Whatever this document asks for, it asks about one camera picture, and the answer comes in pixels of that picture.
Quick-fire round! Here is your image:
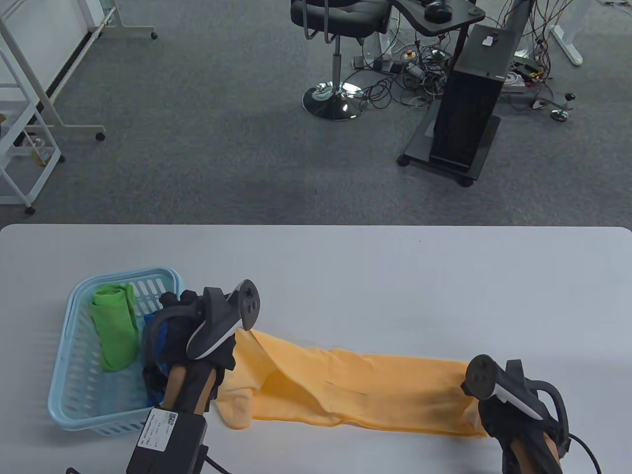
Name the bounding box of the person's right hand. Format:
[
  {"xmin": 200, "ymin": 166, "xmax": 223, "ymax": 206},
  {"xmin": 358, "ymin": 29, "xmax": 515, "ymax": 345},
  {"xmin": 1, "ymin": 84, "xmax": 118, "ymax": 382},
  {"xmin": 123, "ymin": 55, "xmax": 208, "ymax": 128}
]
[{"xmin": 461, "ymin": 380, "xmax": 568, "ymax": 474}]

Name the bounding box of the person's left hand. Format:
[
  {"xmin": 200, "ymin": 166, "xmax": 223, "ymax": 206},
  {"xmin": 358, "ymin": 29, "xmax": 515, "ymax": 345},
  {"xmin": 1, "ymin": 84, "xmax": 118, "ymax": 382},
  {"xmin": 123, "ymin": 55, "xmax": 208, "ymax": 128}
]
[{"xmin": 142, "ymin": 290, "xmax": 238, "ymax": 392}]

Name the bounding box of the blue rectangular towel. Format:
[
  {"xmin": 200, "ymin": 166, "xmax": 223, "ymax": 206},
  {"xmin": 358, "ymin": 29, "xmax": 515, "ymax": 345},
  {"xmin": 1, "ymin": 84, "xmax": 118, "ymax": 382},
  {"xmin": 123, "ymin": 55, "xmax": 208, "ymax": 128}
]
[{"xmin": 142, "ymin": 310, "xmax": 169, "ymax": 401}]

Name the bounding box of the green rectangular towel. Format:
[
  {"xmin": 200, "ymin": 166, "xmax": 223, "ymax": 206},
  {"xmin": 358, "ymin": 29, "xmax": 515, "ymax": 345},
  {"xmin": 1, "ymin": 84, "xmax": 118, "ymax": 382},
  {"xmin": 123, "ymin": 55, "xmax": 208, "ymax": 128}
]
[{"xmin": 90, "ymin": 282, "xmax": 140, "ymax": 373}]

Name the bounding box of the orange rectangular towel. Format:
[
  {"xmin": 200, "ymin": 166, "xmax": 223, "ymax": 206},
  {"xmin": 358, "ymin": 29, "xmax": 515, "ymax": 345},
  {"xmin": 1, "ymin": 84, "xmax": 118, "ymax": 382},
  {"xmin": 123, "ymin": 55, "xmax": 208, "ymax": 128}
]
[{"xmin": 214, "ymin": 328, "xmax": 490, "ymax": 439}]

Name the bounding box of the person's left forearm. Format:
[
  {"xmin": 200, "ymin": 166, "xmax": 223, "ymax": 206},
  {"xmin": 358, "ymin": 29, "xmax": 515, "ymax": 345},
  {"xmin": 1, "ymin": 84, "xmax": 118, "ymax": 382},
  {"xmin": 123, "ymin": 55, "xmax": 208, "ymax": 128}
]
[{"xmin": 160, "ymin": 362, "xmax": 224, "ymax": 416}]

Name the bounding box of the person's right forearm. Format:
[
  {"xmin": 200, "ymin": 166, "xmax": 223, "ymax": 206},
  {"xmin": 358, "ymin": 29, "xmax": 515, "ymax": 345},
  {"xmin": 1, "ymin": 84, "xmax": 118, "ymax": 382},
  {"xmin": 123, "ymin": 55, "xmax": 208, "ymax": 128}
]
[{"xmin": 509, "ymin": 431, "xmax": 564, "ymax": 474}]

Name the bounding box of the black left hand controller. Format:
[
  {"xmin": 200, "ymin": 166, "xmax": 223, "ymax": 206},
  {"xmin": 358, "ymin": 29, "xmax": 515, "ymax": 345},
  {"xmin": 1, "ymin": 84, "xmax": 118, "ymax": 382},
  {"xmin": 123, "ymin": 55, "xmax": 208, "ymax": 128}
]
[{"xmin": 147, "ymin": 279, "xmax": 261, "ymax": 360}]

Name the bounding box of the black hand controller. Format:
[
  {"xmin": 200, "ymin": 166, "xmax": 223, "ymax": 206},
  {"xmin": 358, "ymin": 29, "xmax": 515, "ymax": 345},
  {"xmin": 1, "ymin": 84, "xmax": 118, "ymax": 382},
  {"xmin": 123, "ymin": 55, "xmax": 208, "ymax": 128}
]
[
  {"xmin": 460, "ymin": 354, "xmax": 572, "ymax": 456},
  {"xmin": 147, "ymin": 279, "xmax": 261, "ymax": 360}
]

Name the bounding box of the black right hand controller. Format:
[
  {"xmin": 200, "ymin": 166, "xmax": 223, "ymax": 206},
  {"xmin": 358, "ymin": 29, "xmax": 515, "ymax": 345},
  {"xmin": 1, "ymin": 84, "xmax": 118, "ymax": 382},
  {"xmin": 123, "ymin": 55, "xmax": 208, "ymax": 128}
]
[{"xmin": 460, "ymin": 354, "xmax": 572, "ymax": 456}]

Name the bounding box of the light blue plastic basket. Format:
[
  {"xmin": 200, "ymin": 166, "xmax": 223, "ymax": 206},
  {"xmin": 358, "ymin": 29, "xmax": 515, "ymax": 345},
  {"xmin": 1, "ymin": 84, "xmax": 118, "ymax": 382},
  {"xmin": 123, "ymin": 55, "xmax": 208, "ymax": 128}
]
[{"xmin": 48, "ymin": 267, "xmax": 186, "ymax": 437}]

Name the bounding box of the white metal rack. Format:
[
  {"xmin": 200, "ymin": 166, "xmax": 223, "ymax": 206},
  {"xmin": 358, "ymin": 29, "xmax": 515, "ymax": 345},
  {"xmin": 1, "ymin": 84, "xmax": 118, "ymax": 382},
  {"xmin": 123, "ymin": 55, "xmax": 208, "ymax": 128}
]
[{"xmin": 0, "ymin": 44, "xmax": 66, "ymax": 215}]

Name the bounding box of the black rolling base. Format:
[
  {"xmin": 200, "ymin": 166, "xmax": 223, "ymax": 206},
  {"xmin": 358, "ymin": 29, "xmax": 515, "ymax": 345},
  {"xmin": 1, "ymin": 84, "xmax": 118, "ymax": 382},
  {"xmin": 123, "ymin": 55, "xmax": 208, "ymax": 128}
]
[{"xmin": 397, "ymin": 106, "xmax": 502, "ymax": 187}]

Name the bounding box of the chrome stand foot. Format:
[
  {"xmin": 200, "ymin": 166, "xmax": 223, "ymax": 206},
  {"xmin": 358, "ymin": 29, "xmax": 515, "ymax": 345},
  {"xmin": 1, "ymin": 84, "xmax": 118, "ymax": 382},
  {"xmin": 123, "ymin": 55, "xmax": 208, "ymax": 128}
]
[{"xmin": 531, "ymin": 92, "xmax": 577, "ymax": 122}]

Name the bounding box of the black computer tower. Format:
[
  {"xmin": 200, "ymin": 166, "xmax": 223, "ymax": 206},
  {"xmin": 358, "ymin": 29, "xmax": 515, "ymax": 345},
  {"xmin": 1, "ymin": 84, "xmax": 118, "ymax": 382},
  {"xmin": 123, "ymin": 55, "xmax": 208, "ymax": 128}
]
[{"xmin": 429, "ymin": 24, "xmax": 525, "ymax": 173}]

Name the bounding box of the white rolling whiteboard stand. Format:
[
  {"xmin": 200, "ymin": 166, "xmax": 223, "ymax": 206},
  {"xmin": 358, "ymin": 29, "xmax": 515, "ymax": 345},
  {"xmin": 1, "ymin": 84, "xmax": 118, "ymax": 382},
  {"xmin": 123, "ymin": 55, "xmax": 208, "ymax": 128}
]
[{"xmin": 0, "ymin": 0, "xmax": 159, "ymax": 143}]

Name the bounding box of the black swivel chair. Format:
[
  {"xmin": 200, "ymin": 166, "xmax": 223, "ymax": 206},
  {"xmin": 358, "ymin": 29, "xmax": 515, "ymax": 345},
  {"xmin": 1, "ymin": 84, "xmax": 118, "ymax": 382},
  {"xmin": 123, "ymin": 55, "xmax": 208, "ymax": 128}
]
[{"xmin": 290, "ymin": 0, "xmax": 392, "ymax": 121}]

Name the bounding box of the white desk leg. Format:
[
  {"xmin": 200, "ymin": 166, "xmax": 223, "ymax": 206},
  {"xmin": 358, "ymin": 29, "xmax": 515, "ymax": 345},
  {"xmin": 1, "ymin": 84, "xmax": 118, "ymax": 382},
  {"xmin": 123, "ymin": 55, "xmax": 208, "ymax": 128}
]
[{"xmin": 549, "ymin": 25, "xmax": 584, "ymax": 66}]

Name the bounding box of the small black side desk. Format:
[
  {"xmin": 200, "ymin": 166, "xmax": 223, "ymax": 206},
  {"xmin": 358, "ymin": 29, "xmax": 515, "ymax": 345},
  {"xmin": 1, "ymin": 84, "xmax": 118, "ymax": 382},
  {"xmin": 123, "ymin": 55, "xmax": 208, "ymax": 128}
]
[{"xmin": 390, "ymin": 0, "xmax": 487, "ymax": 62}]

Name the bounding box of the black object on side desk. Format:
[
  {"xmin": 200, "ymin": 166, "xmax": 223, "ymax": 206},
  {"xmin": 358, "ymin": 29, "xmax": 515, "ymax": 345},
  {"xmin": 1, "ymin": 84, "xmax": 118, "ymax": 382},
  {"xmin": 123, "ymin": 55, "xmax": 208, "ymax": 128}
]
[{"xmin": 424, "ymin": 0, "xmax": 453, "ymax": 22}]

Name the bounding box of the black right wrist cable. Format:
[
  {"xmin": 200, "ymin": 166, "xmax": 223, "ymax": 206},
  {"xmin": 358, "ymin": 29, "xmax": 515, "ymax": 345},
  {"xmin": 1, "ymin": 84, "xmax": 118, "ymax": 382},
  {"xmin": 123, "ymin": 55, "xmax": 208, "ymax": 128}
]
[{"xmin": 567, "ymin": 434, "xmax": 601, "ymax": 474}]

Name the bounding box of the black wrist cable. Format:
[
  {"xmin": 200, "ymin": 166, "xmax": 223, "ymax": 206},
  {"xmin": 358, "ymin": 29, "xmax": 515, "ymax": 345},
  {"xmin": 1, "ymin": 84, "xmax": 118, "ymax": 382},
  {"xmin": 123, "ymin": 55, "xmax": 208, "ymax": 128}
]
[
  {"xmin": 567, "ymin": 434, "xmax": 601, "ymax": 474},
  {"xmin": 66, "ymin": 453, "xmax": 234, "ymax": 474}
]

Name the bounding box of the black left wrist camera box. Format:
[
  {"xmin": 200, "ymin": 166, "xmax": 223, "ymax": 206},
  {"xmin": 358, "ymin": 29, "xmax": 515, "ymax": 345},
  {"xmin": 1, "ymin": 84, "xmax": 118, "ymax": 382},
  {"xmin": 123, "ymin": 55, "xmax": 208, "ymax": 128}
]
[{"xmin": 125, "ymin": 407, "xmax": 209, "ymax": 474}]

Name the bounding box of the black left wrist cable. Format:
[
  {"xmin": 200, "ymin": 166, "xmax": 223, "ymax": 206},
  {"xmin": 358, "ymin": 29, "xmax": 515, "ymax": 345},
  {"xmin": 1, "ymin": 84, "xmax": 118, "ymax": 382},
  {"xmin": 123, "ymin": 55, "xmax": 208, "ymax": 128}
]
[{"xmin": 66, "ymin": 453, "xmax": 234, "ymax": 474}]

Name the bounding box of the tangle of floor cables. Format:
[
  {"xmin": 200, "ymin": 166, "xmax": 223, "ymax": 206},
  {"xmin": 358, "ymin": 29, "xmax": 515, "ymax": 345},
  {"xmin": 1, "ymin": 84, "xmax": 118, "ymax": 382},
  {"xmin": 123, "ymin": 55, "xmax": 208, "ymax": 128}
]
[{"xmin": 346, "ymin": 0, "xmax": 576, "ymax": 112}]

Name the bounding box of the black slanted post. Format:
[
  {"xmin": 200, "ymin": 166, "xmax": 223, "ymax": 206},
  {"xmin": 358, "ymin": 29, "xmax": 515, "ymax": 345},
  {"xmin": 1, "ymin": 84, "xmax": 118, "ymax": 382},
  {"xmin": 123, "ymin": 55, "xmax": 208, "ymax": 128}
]
[{"xmin": 495, "ymin": 0, "xmax": 535, "ymax": 36}]

